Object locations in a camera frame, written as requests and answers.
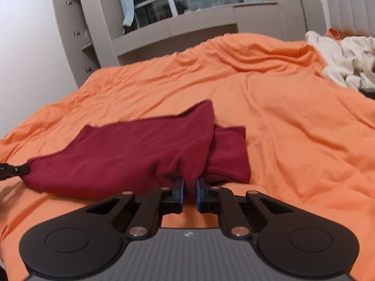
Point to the white crumpled cloth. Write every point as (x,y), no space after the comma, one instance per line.
(348,61)

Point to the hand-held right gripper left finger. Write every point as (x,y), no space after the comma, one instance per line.
(181,194)

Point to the grey shelf cabinet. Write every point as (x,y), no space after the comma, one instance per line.
(187,26)

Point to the orange blanket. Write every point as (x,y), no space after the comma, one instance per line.
(278,123)

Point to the small orange cloth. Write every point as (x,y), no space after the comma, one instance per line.
(334,33)

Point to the grey padded headboard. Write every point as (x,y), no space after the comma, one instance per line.
(351,3)

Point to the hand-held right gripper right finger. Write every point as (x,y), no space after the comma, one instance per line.
(198,194)

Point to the maroon long-sleeve shirt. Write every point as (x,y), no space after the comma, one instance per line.
(140,152)

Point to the light blue curtain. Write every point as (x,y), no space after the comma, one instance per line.
(124,0)

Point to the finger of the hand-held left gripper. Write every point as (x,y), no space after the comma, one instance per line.
(20,169)

